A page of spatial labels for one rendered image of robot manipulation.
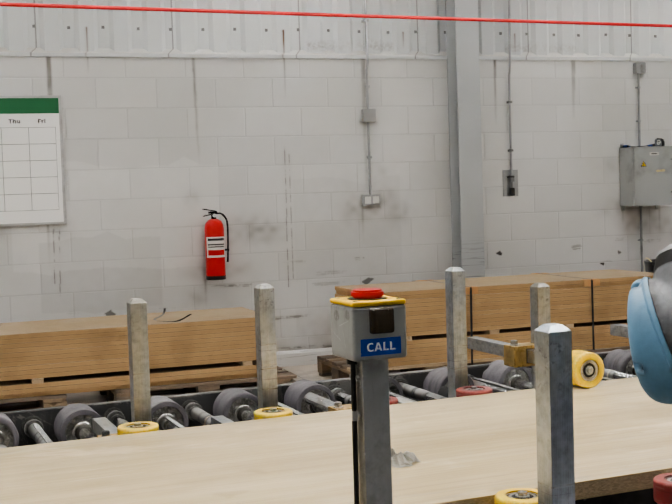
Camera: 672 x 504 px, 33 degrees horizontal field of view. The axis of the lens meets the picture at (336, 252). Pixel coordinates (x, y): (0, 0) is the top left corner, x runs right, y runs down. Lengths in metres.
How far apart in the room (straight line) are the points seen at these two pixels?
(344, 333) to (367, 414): 0.10
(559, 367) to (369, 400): 0.27
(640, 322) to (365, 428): 0.44
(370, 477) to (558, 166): 8.51
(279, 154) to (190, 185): 0.74
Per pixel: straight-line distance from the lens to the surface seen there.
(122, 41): 8.68
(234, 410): 2.87
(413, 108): 9.25
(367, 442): 1.37
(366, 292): 1.34
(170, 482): 1.84
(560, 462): 1.51
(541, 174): 9.73
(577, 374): 2.55
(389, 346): 1.34
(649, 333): 1.04
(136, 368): 2.39
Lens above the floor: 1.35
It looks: 3 degrees down
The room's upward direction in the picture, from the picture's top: 2 degrees counter-clockwise
